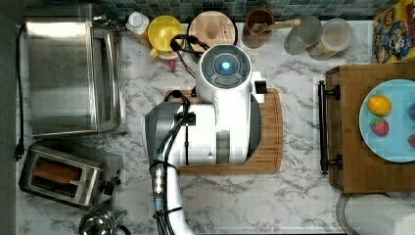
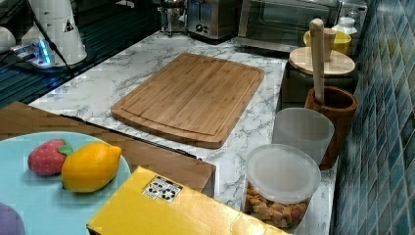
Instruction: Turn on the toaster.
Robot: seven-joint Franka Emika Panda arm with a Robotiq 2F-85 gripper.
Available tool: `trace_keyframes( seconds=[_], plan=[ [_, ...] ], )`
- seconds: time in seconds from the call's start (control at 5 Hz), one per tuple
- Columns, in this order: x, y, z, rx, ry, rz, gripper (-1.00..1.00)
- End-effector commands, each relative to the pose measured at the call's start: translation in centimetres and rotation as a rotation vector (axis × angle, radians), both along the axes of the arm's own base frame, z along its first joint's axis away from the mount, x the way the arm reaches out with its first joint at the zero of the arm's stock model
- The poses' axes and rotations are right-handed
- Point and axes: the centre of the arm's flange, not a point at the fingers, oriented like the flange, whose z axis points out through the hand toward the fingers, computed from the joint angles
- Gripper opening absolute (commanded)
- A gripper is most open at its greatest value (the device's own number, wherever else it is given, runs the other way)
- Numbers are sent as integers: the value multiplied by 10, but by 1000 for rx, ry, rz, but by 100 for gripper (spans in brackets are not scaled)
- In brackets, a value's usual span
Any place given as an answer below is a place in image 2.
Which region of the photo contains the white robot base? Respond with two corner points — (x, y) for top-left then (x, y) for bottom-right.
(11, 0), (88, 70)

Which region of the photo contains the toy lemon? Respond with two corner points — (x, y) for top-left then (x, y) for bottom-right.
(62, 142), (121, 193)

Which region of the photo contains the silver two-slot toaster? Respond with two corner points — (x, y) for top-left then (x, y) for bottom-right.
(187, 0), (243, 40)

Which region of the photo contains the yellow cardboard box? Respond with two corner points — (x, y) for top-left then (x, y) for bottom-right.
(87, 167), (290, 235)

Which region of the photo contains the black canister with wooden lid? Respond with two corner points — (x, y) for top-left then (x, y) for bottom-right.
(280, 31), (355, 108)

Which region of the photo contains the frosted plastic cup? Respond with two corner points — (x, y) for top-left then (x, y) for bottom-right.
(272, 108), (335, 165)

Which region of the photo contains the yellow bowl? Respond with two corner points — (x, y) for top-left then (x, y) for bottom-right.
(303, 28), (351, 54)

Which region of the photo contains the purple toy fruit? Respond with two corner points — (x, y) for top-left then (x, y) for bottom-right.
(0, 203), (25, 235)

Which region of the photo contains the plastic container with snacks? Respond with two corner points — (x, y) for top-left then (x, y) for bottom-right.
(241, 144), (321, 229)

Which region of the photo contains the white lidded jar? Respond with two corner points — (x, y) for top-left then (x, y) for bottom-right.
(333, 17), (357, 35)

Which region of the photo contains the wooden drawer box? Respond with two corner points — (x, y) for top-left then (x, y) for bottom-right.
(0, 102), (216, 197)

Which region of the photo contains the stainless toaster oven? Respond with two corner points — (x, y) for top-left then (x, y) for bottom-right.
(238, 0), (368, 52)

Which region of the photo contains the bamboo cutting board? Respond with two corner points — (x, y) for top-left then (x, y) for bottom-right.
(111, 53), (264, 149)

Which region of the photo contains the wooden pestle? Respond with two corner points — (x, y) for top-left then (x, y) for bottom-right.
(309, 19), (324, 105)

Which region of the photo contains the toy strawberry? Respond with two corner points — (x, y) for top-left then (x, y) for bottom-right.
(27, 138), (73, 176)

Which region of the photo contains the dark wooden utensil holder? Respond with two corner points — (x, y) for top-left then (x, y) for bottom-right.
(304, 86), (358, 170)

